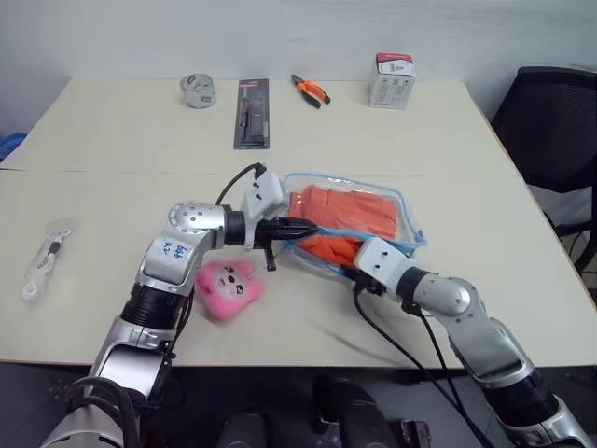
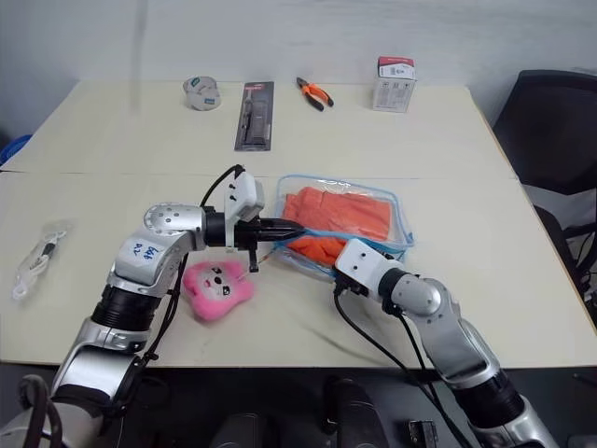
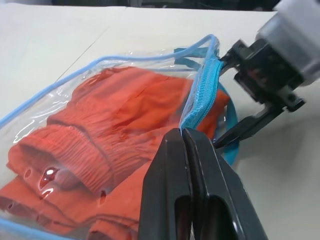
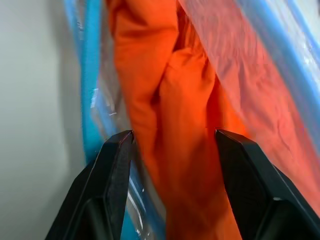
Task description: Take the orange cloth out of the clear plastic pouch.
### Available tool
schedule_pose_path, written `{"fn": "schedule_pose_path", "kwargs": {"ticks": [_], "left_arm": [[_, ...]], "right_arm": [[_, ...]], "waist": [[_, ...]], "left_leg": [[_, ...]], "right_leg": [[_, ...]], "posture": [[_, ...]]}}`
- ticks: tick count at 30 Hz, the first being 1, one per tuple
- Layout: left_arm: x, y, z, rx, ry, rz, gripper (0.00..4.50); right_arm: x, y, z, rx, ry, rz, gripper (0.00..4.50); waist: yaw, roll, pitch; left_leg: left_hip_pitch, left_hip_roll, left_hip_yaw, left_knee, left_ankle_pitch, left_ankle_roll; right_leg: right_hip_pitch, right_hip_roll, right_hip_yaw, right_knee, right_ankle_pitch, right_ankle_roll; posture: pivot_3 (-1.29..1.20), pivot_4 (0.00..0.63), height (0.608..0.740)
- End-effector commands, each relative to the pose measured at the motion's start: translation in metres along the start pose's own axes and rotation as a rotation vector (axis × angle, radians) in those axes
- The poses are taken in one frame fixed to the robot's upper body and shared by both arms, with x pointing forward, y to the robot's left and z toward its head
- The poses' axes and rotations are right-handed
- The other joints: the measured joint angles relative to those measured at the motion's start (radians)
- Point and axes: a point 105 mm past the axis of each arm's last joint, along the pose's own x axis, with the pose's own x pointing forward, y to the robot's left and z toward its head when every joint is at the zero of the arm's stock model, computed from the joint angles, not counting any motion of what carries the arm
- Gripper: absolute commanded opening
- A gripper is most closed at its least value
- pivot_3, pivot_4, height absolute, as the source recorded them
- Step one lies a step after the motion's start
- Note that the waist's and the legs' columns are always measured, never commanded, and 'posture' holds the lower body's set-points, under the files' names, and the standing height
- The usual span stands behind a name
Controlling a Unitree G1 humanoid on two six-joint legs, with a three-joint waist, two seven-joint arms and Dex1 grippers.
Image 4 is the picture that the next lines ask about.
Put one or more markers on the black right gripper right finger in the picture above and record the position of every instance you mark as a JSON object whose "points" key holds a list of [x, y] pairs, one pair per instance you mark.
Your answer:
{"points": [[257, 190]]}

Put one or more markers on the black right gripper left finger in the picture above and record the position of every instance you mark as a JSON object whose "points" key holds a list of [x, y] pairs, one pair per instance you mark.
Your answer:
{"points": [[100, 190]]}

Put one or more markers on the clear blue-edged plastic pouch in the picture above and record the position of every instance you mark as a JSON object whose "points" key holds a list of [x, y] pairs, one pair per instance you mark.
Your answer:
{"points": [[262, 65]]}

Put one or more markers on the orange cloth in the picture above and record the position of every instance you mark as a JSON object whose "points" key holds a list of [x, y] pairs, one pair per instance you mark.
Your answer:
{"points": [[180, 105]]}

